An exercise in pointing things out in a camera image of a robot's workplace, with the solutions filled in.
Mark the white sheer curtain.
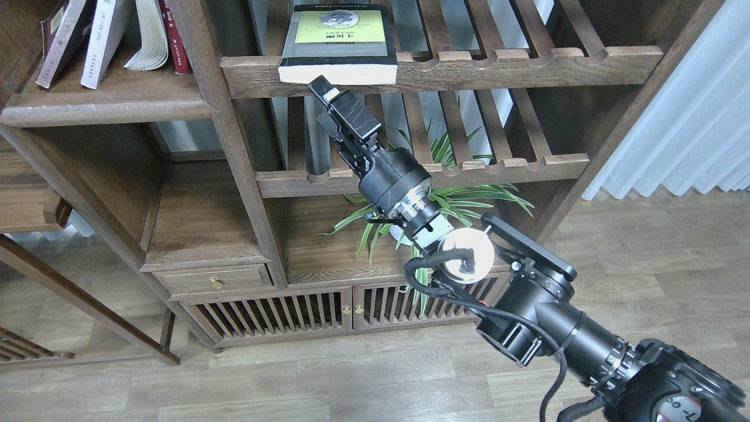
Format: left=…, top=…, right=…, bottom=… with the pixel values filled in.
left=583, top=1, right=749, bottom=200

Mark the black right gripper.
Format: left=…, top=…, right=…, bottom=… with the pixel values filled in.
left=308, top=75, right=433, bottom=218

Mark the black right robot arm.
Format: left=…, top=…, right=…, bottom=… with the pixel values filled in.
left=309, top=76, right=745, bottom=421

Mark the white plant pot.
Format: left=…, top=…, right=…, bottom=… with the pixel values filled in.
left=388, top=224, right=413, bottom=249

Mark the brass drawer knob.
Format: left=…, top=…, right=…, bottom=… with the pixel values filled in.
left=210, top=276, right=223, bottom=290

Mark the yellow and black book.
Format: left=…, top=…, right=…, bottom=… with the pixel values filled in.
left=278, top=4, right=397, bottom=86

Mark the cream-paged upright book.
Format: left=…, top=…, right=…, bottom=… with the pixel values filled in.
left=124, top=1, right=169, bottom=70

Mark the maroon book with white characters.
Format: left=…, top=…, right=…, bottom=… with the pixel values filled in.
left=36, top=1, right=96, bottom=89

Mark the red upright book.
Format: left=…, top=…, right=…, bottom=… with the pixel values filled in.
left=158, top=1, right=191, bottom=75

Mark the wooden side furniture frame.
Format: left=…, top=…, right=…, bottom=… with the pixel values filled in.
left=1, top=141, right=180, bottom=367

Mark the pale pink white book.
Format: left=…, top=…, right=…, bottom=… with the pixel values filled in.
left=80, top=1, right=135, bottom=89

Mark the dark wooden bookshelf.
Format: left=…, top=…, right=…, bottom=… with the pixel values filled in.
left=2, top=1, right=724, bottom=350

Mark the green spider plant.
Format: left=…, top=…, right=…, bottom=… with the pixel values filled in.
left=319, top=129, right=534, bottom=317

